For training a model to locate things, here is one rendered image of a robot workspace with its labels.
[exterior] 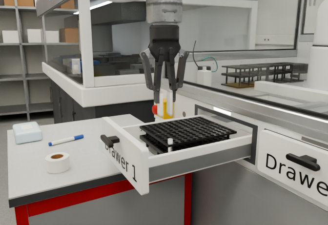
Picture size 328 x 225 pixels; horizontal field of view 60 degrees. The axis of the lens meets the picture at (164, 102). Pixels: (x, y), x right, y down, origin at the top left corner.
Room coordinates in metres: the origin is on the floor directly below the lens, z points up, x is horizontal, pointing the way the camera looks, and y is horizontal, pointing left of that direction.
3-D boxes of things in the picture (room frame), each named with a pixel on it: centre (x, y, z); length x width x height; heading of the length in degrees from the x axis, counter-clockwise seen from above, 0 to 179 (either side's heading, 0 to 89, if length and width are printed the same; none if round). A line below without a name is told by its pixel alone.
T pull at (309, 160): (0.56, -0.30, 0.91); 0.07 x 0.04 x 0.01; 29
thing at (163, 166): (0.79, -0.07, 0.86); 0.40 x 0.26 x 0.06; 119
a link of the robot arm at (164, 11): (0.74, 0.00, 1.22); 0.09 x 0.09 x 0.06
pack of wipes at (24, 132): (1.10, 0.56, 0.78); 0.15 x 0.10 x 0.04; 31
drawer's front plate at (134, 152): (0.69, 0.11, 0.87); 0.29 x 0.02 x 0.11; 29
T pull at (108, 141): (0.68, 0.13, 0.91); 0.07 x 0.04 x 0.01; 29
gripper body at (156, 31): (0.74, 0.00, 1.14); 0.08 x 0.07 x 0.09; 108
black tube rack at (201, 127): (0.79, -0.07, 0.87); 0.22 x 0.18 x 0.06; 119
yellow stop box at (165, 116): (1.13, 0.00, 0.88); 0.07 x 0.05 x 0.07; 29
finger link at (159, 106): (0.74, 0.01, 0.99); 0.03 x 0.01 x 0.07; 18
